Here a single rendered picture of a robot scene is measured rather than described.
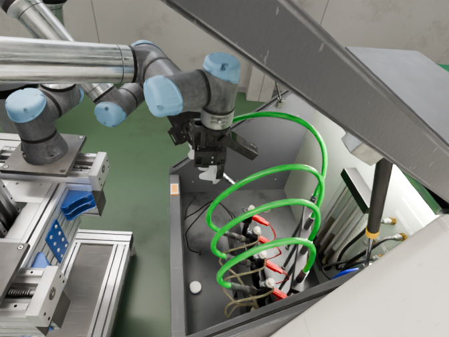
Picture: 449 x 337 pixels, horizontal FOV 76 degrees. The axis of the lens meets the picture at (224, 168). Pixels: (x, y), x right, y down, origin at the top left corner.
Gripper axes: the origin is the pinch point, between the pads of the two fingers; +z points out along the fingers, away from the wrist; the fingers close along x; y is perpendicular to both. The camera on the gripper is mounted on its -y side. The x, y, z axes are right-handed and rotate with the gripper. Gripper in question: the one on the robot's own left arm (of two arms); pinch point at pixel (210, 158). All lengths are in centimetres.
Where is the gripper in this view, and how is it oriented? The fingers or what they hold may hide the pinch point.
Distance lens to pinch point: 91.1
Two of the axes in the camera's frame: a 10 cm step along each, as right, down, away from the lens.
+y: -7.9, 2.8, 5.5
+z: 4.6, 8.7, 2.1
